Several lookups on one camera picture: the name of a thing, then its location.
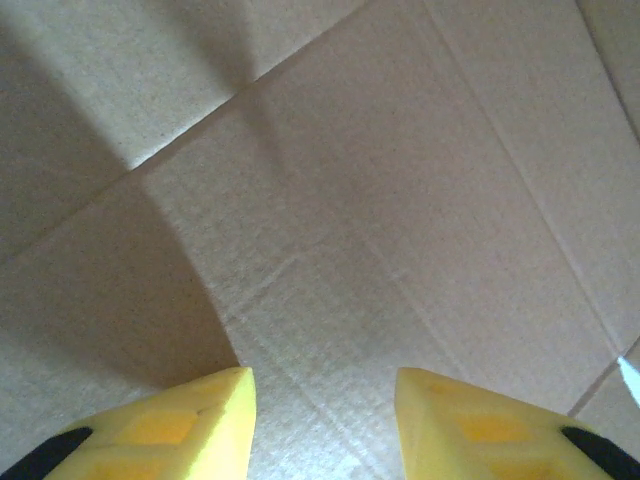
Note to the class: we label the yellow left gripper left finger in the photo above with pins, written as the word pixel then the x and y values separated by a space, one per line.
pixel 190 430

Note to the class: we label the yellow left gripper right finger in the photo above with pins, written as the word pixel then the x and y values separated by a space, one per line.
pixel 465 430

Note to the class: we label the brown cardboard paper box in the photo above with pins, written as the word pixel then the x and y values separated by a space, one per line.
pixel 350 200

